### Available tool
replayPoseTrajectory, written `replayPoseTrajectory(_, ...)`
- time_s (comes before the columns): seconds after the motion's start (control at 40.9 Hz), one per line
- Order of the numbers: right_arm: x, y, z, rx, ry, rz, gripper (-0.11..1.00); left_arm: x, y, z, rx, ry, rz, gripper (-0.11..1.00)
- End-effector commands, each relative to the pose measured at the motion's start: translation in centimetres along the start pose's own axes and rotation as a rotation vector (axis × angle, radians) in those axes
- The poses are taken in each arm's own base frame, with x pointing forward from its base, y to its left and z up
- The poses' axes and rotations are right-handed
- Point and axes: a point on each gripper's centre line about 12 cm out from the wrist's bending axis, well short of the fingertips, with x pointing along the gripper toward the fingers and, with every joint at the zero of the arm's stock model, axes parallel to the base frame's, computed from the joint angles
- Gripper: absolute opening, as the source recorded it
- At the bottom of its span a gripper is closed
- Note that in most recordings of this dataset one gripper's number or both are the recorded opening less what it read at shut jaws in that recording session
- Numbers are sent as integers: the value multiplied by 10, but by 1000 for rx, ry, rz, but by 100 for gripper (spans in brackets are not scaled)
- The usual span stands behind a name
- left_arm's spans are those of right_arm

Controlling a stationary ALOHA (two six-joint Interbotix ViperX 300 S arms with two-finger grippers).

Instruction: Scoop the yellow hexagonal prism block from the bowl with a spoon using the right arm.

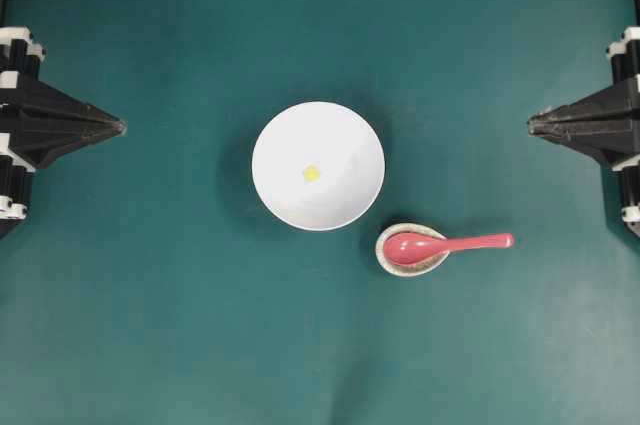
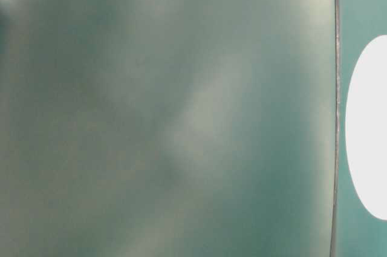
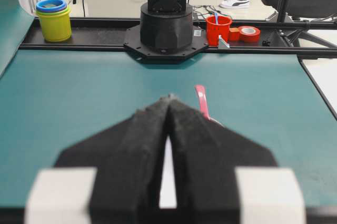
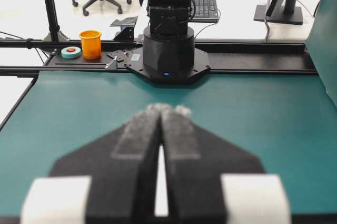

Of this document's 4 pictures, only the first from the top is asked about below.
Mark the pink plastic spoon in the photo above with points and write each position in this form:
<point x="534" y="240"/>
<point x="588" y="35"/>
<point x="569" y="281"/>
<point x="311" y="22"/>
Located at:
<point x="409" y="248"/>

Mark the yellow hexagonal prism block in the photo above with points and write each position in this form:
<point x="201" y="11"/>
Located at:
<point x="311" y="174"/>

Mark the speckled ceramic spoon rest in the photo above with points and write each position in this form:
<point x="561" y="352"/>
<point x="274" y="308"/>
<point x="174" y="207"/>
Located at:
<point x="408" y="271"/>

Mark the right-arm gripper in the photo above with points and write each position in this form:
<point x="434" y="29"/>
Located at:
<point x="618" y="151"/>

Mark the white round bowl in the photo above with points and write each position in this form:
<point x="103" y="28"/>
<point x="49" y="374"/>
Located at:
<point x="336" y="140"/>

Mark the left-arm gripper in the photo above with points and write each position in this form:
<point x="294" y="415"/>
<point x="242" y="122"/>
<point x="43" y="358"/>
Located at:
<point x="27" y="146"/>

